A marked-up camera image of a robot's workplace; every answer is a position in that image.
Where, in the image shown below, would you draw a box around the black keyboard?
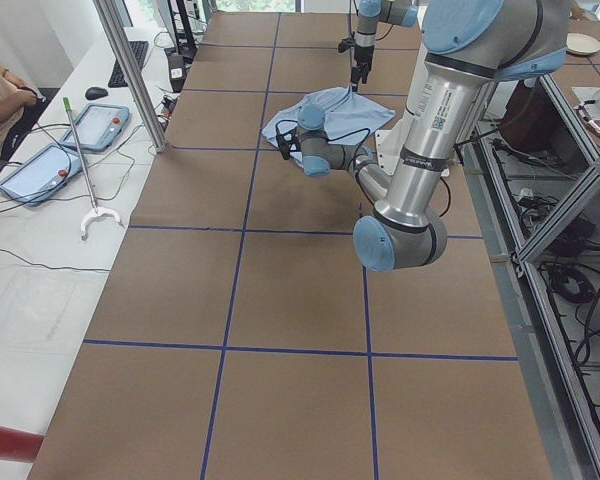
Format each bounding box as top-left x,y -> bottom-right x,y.
107,39 -> 150,89

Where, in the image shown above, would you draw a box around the red fire extinguisher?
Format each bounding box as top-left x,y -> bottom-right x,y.
0,426 -> 44,463

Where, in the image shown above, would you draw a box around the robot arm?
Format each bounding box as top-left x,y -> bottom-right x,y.
274,1 -> 570,272
338,0 -> 419,92

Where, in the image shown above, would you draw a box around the aluminium frame side rack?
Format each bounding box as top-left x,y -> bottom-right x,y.
460,64 -> 600,479

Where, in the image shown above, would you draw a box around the aluminium frame post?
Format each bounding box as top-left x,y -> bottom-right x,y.
93,0 -> 167,153

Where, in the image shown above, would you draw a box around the blue tape grid lines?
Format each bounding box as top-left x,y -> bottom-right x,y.
79,9 -> 600,480

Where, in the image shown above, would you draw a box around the far teach pendant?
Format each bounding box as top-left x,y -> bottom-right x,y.
71,103 -> 130,153

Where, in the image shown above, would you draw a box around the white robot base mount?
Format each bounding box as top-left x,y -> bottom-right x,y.
376,44 -> 428,174

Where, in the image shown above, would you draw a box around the black computer mouse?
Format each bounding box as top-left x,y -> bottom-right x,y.
84,86 -> 109,100

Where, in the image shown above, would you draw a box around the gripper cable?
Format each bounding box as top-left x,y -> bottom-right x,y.
274,119 -> 372,151

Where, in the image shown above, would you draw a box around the reacher grabber tool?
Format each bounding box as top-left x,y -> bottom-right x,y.
63,97 -> 123,241

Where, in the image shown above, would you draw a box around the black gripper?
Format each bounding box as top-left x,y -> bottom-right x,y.
275,127 -> 301,159
337,32 -> 376,92

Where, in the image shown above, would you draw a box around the near teach pendant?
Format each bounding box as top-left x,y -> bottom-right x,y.
0,145 -> 82,206

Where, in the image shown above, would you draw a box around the teach pendant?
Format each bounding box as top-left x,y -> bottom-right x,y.
0,145 -> 82,206
71,103 -> 130,153

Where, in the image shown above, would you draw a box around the light blue t-shirt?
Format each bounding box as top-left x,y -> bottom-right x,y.
261,87 -> 395,147

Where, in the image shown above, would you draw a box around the white plate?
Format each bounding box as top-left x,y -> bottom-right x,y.
566,32 -> 600,57

